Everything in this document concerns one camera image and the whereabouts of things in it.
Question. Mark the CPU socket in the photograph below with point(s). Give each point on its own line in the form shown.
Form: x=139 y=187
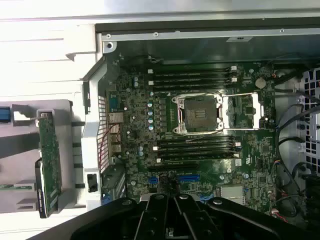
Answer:
x=197 y=112

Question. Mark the grey parts rack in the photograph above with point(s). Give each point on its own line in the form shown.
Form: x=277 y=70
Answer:
x=67 y=140

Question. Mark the open grey PC case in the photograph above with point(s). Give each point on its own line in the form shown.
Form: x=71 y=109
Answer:
x=175 y=50

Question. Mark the green motherboard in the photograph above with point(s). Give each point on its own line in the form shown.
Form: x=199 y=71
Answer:
x=140 y=140

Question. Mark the perforated metal disk bay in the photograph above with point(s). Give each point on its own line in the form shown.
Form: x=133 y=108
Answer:
x=310 y=120

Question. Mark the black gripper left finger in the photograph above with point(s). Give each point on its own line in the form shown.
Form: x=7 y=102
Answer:
x=150 y=220

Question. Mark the hard disk with blue carrier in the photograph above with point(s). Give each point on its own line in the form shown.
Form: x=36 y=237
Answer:
x=5 y=115

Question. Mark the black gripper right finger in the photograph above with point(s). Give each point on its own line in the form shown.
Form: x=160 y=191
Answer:
x=190 y=220

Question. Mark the black plastic duct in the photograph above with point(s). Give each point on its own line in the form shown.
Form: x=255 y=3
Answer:
x=313 y=195

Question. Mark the black expansion slot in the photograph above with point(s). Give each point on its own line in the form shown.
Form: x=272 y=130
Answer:
x=172 y=167

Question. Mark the short blue expansion slot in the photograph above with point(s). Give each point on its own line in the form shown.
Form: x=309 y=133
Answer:
x=153 y=180

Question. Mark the long blue expansion slot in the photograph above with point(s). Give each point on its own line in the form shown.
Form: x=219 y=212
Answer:
x=188 y=178

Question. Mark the round coin battery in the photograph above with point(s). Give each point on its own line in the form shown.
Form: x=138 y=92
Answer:
x=260 y=82

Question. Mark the silver chipset heatsink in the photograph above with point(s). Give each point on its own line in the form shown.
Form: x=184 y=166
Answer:
x=232 y=193

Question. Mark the green RAM stick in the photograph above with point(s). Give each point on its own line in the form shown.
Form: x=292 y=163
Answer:
x=15 y=187

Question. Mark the metal socket cover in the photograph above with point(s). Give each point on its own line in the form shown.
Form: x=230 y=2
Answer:
x=258 y=112

